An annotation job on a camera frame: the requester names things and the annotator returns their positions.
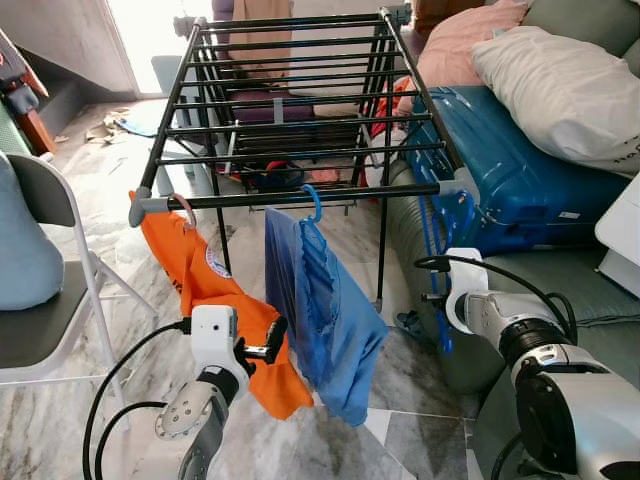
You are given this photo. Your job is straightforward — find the orange shirt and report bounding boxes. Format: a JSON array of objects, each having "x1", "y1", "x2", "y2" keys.
[{"x1": 138, "y1": 205, "x2": 316, "y2": 421}]

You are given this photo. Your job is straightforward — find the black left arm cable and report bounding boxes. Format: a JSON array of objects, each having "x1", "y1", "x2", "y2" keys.
[
  {"x1": 95, "y1": 400, "x2": 169, "y2": 480},
  {"x1": 82, "y1": 318, "x2": 193, "y2": 480}
]

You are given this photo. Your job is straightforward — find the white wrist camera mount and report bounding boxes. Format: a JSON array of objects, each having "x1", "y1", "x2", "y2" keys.
[
  {"x1": 443, "y1": 247, "x2": 489, "y2": 336},
  {"x1": 190, "y1": 305, "x2": 239, "y2": 376}
]

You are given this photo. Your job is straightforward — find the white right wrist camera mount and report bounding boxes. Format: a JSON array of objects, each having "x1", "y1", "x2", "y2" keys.
[{"x1": 443, "y1": 247, "x2": 489, "y2": 336}]

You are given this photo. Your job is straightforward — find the blue shirt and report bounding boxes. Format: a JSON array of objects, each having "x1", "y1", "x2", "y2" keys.
[{"x1": 263, "y1": 207, "x2": 391, "y2": 428}]

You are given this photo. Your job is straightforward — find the pink plastic hanger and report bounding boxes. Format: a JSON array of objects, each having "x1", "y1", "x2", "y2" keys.
[{"x1": 165, "y1": 192, "x2": 199, "y2": 233}]

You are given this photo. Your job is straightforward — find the blue hard suitcase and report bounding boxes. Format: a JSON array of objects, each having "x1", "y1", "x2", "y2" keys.
[{"x1": 405, "y1": 85, "x2": 631, "y2": 256}]

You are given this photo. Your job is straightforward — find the black metal drying rack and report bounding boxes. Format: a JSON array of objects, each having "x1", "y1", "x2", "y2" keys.
[{"x1": 128, "y1": 5, "x2": 481, "y2": 311}]

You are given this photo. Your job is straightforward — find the grey folding chair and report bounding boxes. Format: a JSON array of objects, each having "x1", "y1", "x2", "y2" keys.
[{"x1": 0, "y1": 150, "x2": 161, "y2": 411}]

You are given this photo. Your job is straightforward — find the white pillow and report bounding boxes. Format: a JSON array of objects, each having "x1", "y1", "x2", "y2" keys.
[{"x1": 470, "y1": 25, "x2": 640, "y2": 176}]

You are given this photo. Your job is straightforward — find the pink pillow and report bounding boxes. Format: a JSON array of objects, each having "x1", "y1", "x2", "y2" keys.
[{"x1": 415, "y1": 0, "x2": 531, "y2": 91}]

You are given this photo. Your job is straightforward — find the white plastic box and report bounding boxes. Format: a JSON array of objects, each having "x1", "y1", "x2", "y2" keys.
[{"x1": 597, "y1": 175, "x2": 640, "y2": 296}]

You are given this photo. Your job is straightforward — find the grey green sofa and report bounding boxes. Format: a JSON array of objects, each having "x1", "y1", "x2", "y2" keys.
[{"x1": 385, "y1": 0, "x2": 640, "y2": 480}]

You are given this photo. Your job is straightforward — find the light blue cushion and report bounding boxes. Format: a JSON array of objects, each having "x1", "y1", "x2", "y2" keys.
[{"x1": 0, "y1": 155, "x2": 66, "y2": 311}]

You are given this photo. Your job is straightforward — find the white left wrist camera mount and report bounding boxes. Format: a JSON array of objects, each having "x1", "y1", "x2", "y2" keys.
[{"x1": 190, "y1": 305, "x2": 239, "y2": 376}]

